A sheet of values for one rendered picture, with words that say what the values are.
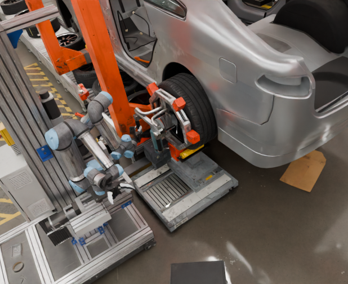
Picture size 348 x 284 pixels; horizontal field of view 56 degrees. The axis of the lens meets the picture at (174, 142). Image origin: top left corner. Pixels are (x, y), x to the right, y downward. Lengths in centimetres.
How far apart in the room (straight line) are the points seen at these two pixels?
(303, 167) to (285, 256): 102
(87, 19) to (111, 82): 57
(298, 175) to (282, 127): 138
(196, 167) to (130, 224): 86
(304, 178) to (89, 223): 211
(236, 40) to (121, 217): 182
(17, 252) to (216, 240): 173
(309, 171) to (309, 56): 113
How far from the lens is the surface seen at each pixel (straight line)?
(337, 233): 317
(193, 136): 261
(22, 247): 330
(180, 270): 253
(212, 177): 326
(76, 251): 300
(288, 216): 319
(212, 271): 251
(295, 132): 224
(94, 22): 273
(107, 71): 288
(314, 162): 367
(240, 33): 215
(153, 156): 330
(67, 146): 211
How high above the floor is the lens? 258
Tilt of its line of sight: 41 degrees down
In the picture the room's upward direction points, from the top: 11 degrees counter-clockwise
